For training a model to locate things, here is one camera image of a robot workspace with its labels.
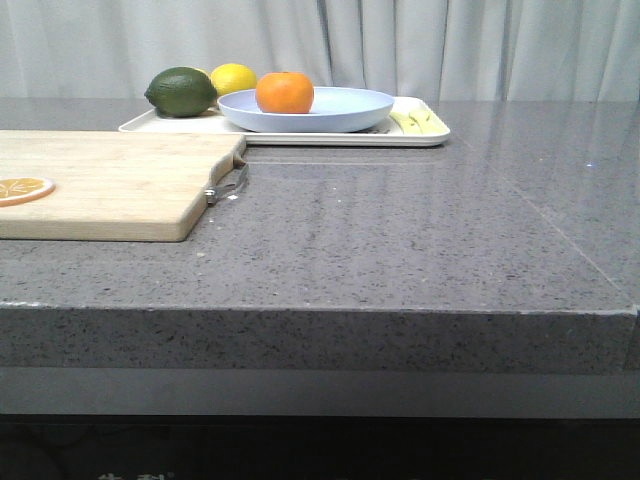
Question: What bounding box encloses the light blue plate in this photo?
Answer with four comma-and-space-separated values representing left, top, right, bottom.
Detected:
218, 87, 395, 133

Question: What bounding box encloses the orange mandarin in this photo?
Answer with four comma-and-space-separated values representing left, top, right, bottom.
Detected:
255, 72, 314, 114

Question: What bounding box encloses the cream bear tray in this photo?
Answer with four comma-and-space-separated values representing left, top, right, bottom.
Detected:
119, 97, 451, 147

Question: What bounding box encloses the wooden cutting board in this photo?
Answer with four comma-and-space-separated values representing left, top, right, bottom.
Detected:
1, 130, 246, 242

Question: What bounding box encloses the green lime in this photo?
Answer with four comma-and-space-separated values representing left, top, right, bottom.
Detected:
144, 66, 218, 118

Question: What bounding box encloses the grey curtain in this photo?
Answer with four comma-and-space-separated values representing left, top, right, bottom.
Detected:
1, 1, 639, 101

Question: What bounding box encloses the orange slice toy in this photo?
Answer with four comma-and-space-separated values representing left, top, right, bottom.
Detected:
1, 177, 56, 207

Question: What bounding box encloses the metal cutting board handle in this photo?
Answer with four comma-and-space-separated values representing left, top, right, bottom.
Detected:
204, 163, 249, 207

